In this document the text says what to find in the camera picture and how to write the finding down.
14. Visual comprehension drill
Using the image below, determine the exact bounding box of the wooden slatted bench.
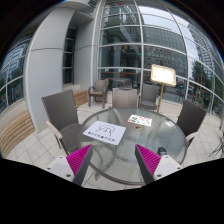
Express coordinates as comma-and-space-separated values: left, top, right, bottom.
0, 111, 34, 158
73, 90, 88, 106

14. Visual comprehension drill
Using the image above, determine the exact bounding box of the colourful printed card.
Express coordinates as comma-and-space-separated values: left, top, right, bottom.
128, 114, 152, 127

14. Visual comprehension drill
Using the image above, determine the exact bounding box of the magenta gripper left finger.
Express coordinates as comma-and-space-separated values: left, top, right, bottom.
46, 144, 94, 187

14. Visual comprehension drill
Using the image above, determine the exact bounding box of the grey wicker chair far right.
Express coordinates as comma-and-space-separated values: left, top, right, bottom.
139, 84, 158, 110

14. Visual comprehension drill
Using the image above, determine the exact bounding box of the menu board on wooden stand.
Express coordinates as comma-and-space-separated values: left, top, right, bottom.
150, 64, 177, 114

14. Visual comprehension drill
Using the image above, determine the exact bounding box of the grey wicker chair far left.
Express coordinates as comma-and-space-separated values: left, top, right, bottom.
88, 79, 108, 107

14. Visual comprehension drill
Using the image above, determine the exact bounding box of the white logo mouse pad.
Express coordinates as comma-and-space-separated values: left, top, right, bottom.
83, 121, 126, 145

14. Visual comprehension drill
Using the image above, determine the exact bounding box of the wooden slatted bench far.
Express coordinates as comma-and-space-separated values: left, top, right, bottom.
73, 90, 88, 106

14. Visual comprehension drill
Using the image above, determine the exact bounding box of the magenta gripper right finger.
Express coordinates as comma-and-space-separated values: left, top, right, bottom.
134, 144, 183, 185

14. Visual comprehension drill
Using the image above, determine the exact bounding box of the small round dark coaster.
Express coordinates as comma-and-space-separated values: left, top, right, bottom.
134, 125, 142, 130

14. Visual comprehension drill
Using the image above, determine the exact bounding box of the grey wicker chair behind table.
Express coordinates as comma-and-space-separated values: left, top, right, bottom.
112, 88, 137, 108

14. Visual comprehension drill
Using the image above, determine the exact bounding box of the round glass patio table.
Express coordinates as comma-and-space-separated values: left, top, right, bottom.
79, 108, 187, 185

